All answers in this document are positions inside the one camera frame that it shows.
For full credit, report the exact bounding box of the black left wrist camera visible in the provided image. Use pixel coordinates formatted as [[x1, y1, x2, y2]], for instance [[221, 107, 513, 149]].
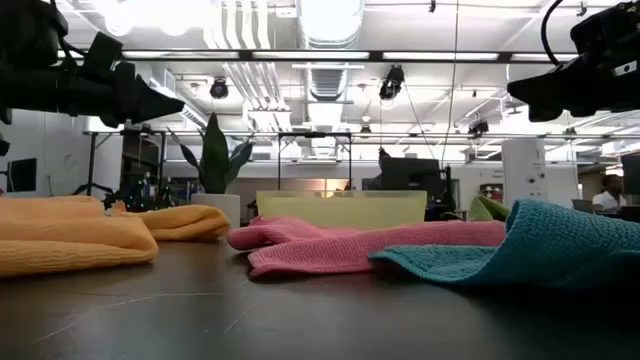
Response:
[[81, 31, 125, 77]]

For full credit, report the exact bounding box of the pink microfiber towel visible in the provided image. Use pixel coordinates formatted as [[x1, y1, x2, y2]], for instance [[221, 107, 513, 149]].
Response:
[[227, 215, 508, 280]]

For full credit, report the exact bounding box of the black desk monitor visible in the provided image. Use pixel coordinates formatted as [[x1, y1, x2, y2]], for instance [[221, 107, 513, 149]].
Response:
[[621, 153, 640, 196]]

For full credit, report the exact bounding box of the dark shelf unit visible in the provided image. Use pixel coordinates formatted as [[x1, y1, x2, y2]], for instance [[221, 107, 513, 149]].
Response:
[[119, 128, 167, 204]]

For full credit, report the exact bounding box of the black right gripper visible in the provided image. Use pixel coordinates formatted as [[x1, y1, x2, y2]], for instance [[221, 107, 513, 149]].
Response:
[[507, 48, 640, 123]]

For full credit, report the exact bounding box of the teal microfiber towel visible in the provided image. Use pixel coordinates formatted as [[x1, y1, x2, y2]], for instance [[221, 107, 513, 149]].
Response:
[[368, 198, 640, 292]]

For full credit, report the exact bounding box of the orange microfiber towel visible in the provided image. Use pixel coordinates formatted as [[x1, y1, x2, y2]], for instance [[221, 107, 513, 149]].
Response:
[[110, 201, 232, 243], [0, 194, 160, 279]]

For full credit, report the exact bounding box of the black overhead light bar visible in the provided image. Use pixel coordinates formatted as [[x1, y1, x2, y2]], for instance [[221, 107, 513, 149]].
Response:
[[57, 48, 640, 65]]

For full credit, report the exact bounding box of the white pillar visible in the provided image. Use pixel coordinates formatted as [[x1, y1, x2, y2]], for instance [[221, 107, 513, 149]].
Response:
[[501, 138, 548, 209]]

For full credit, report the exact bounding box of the black wall monitor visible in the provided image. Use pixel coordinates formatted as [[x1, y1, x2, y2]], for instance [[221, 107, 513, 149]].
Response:
[[6, 157, 38, 194]]

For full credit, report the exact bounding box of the green microfiber towel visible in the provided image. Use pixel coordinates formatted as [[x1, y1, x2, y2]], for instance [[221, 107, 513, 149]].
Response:
[[467, 195, 512, 223]]

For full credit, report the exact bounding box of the silver ceiling duct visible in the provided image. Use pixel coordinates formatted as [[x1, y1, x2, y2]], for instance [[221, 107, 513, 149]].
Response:
[[297, 0, 366, 104]]

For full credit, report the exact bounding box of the person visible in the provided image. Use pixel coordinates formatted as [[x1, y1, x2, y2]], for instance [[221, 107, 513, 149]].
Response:
[[591, 173, 627, 214]]

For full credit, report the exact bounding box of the black monitor on stand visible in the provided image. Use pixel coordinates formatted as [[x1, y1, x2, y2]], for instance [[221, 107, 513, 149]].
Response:
[[378, 147, 459, 221]]

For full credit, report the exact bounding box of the green snake plant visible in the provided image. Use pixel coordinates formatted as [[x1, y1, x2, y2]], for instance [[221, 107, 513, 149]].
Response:
[[168, 111, 255, 196]]

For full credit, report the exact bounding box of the yellow translucent plastic bin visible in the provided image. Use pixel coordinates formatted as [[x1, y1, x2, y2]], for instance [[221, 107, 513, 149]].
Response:
[[255, 189, 429, 231]]

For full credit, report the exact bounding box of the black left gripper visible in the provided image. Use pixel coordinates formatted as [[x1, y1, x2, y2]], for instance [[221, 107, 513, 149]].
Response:
[[0, 60, 186, 129]]

